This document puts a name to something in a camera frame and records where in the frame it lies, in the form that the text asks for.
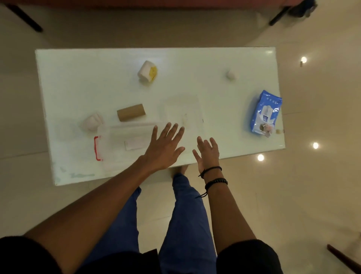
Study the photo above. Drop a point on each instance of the person's left hand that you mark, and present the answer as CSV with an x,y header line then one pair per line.
x,y
162,152

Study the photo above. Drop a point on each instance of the person's right hand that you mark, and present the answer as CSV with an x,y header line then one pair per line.
x,y
209,158

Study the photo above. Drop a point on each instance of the person's left middle finger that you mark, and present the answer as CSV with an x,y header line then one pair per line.
x,y
172,131

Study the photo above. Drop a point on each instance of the person's right thumb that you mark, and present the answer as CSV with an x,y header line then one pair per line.
x,y
196,156

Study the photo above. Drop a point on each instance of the person's right middle finger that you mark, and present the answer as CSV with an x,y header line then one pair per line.
x,y
207,144

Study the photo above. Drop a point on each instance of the person's left thumb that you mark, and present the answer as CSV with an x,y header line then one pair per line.
x,y
179,151

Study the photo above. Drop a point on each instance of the person's left little finger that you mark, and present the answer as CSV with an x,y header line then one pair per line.
x,y
154,133

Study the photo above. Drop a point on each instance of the person's right forearm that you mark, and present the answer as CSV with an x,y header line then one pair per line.
x,y
225,217

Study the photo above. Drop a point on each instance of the person's left forearm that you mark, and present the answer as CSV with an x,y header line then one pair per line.
x,y
93,206

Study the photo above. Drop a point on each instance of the person's bare foot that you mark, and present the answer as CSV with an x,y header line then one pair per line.
x,y
179,170

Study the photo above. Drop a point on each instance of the brown cardboard tube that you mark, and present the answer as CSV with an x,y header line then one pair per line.
x,y
131,112

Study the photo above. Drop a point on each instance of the tissue roll in yellow wrapper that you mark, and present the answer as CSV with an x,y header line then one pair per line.
x,y
147,71

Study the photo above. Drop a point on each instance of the blue wet wipes packet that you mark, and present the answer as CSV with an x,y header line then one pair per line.
x,y
265,113

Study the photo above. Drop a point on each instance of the blue trousers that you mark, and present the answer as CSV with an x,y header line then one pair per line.
x,y
189,225

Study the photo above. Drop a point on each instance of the small crumpled white tissue ball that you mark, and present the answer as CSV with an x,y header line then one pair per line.
x,y
230,75

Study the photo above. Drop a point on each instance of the black shirt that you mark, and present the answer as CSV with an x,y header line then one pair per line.
x,y
248,259

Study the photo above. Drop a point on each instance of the red sofa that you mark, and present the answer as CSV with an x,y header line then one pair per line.
x,y
146,2

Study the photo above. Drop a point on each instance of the black sofa leg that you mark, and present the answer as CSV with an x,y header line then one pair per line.
x,y
25,19
279,16

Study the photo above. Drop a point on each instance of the dark bag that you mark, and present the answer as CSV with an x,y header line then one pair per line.
x,y
303,7

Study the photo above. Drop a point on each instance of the brown wooden furniture leg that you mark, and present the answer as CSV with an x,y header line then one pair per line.
x,y
344,258

